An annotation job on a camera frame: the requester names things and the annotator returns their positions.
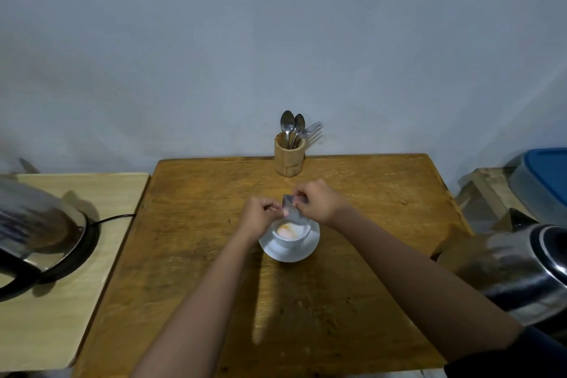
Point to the person's right hand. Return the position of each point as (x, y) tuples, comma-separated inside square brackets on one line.
[(321, 202)]

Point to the person's left hand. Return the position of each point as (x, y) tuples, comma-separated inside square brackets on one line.
[(256, 216)]

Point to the person's left fingers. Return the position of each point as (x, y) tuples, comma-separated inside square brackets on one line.
[(272, 207)]

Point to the person's right fingers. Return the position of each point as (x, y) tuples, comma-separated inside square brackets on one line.
[(302, 196)]

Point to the silver sachet packet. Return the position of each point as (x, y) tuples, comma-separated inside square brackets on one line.
[(292, 209)]

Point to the person's left forearm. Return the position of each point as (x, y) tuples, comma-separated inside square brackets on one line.
[(199, 307)]

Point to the person's right forearm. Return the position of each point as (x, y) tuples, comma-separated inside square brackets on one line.
[(421, 284)]

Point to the white cup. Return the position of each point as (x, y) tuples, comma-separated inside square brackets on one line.
[(290, 233)]

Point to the wooden cutlery holder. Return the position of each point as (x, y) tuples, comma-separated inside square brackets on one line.
[(289, 156)]

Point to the white saucer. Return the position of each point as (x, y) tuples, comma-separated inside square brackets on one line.
[(289, 249)]

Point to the metal fork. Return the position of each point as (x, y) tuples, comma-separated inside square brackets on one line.
[(311, 128)]

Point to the small metal spoon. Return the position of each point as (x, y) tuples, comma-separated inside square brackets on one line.
[(299, 124)]

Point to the large metal spoon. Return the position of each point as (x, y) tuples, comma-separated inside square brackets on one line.
[(287, 123)]

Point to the brown wooden table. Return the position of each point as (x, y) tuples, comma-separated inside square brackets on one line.
[(310, 311)]

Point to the black kettle base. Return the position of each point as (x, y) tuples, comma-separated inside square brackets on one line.
[(77, 253)]

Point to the light wooden side table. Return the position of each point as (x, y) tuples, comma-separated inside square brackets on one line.
[(53, 302)]

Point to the blue lidded plastic container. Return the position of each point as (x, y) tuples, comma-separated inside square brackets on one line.
[(542, 183)]

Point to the stainless steel electric kettle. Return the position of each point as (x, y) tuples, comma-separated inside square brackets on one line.
[(31, 227)]

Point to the dark blue sleeve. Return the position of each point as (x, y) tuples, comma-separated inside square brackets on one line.
[(514, 358)]

